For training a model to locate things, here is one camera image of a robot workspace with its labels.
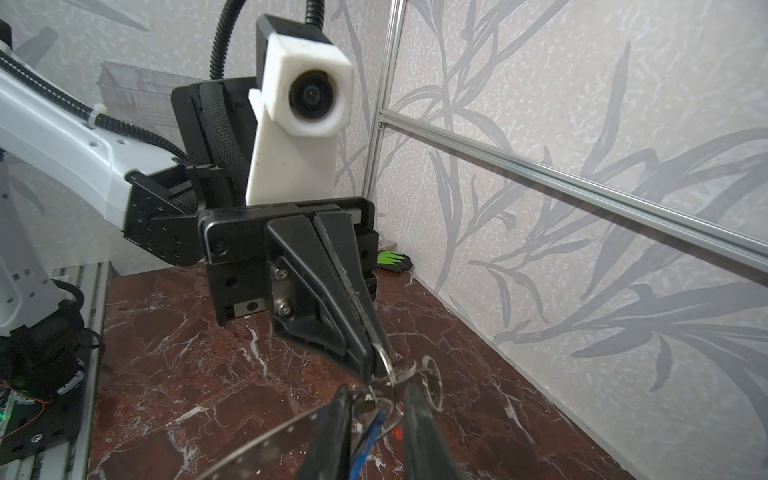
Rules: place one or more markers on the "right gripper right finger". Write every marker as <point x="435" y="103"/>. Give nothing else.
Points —
<point x="426" y="453"/>

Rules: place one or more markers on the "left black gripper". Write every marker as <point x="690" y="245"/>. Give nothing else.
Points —
<point x="330" y="260"/>

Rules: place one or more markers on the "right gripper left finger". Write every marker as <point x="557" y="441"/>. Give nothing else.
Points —
<point x="328" y="456"/>

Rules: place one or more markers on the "blue key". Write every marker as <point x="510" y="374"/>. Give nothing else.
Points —
<point x="365" y="444"/>

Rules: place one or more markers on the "keyring with yellow tag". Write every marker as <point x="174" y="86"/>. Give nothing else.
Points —
<point x="381" y="395"/>

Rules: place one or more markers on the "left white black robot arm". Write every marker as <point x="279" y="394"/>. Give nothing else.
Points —
<point x="150" y="188"/>

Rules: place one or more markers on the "green black work glove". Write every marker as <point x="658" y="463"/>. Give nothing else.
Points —
<point x="394" y="261"/>

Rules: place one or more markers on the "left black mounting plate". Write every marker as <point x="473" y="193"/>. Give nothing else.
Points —
<point x="31" y="427"/>

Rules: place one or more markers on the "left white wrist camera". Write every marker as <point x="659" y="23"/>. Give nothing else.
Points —
<point x="302" y="103"/>

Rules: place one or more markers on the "clear plastic wall tray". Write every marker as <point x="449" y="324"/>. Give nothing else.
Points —
<point x="139" y="95"/>

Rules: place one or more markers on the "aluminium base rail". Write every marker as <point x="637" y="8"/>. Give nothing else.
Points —
<point x="53" y="357"/>

